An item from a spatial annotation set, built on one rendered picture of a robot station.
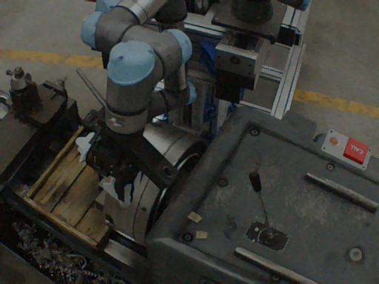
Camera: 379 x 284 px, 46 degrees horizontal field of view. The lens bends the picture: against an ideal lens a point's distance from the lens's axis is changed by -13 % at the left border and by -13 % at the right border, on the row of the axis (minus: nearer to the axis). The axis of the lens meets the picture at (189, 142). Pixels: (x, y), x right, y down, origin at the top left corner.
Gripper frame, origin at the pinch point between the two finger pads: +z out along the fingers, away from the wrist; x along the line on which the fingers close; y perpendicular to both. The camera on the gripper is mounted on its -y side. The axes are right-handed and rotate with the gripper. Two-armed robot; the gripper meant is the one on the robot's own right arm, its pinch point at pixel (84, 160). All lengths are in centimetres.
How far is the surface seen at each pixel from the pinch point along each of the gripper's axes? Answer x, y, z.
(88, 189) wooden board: -19.7, 3.6, -1.3
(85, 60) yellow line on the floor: -108, 113, -116
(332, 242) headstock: 17, -68, -1
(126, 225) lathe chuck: 3.4, -22.4, 11.6
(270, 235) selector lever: 19, -55, 5
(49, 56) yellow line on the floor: -107, 140, -107
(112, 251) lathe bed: -21.8, -14.1, 11.6
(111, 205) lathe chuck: 6.8, -17.6, 10.4
